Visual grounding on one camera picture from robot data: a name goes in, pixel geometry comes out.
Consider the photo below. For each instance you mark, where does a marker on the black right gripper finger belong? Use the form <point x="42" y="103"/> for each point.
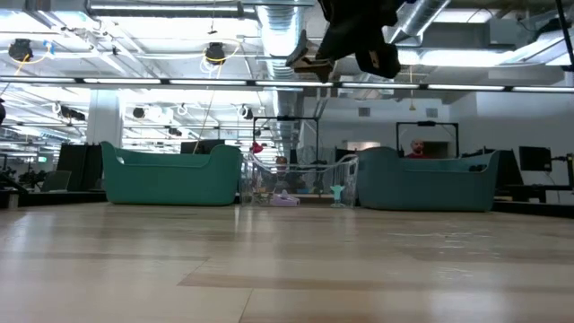
<point x="299" y="49"/>

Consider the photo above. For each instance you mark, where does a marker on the cyan staple remover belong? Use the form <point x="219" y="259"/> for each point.
<point x="337" y="194"/>

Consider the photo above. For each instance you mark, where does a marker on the lavender staple remover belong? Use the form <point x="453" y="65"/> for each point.
<point x="285" y="199"/>

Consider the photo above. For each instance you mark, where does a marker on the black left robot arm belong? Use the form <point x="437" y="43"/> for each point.
<point x="1" y="111"/>

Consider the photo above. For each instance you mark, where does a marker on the small red round object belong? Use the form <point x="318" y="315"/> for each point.
<point x="256" y="147"/>

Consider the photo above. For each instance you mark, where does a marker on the person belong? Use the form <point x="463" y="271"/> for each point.
<point x="417" y="148"/>
<point x="281" y="170"/>

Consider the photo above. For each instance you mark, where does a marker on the clear plastic bin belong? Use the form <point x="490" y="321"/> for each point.
<point x="300" y="179"/>

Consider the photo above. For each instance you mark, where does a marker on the dark teal plastic bin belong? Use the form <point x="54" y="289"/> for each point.
<point x="426" y="184"/>

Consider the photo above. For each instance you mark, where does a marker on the light teal plastic bin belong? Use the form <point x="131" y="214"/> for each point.
<point x="170" y="179"/>

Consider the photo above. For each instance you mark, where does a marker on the black monitor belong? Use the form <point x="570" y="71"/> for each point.
<point x="535" y="159"/>

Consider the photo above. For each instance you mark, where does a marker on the black cabinet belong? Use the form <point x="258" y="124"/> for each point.
<point x="78" y="166"/>

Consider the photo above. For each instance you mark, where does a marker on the grey chair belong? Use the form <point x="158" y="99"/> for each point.
<point x="56" y="181"/>

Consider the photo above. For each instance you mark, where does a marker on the silver ventilation duct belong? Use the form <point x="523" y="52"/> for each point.
<point x="280" y="31"/>
<point x="419" y="15"/>

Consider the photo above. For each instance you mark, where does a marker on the black gantry frame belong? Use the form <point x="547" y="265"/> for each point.
<point x="285" y="118"/>
<point x="426" y="123"/>

